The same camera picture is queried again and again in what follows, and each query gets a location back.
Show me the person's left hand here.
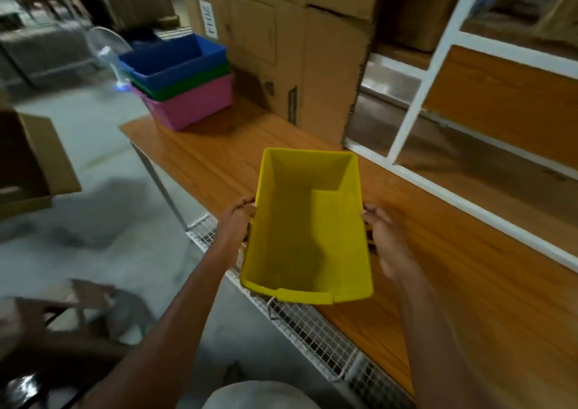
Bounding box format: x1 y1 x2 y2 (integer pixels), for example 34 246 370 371
216 196 258 260

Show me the person's right hand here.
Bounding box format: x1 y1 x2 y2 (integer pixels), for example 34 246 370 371
360 203 418 282

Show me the yellow plastic bin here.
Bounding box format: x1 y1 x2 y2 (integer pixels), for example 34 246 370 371
239 147 374 306

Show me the person's right forearm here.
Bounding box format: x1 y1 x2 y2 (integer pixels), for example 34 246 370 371
392 266 527 409

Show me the person's left forearm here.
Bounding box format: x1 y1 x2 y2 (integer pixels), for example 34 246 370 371
83 244 238 409

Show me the pink plastic bin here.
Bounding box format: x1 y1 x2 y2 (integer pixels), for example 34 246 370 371
132 73 235 132

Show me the green plastic bin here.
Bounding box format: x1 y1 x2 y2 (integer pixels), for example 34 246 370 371
130 63 230 102

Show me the large cardboard box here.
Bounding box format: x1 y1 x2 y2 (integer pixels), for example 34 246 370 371
177 0 375 148

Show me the blue plastic bin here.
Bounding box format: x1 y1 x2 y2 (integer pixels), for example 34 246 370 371
118 33 227 92

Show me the wooden shelf board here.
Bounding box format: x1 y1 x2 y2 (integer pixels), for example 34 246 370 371
424 45 578 170

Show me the white electric fan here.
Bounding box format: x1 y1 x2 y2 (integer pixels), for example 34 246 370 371
86 27 136 93

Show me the stacked cardboard box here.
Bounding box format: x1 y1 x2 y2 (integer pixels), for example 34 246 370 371
377 0 472 53

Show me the open cardboard box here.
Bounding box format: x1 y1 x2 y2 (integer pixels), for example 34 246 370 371
0 108 83 221

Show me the dark metal chair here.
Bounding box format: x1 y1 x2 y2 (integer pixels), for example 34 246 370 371
0 297 132 409

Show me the white metal shelf frame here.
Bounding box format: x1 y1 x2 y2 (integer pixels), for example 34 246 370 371
343 0 578 273

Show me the white wire mesh tray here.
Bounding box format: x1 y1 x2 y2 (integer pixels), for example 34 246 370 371
186 214 414 409

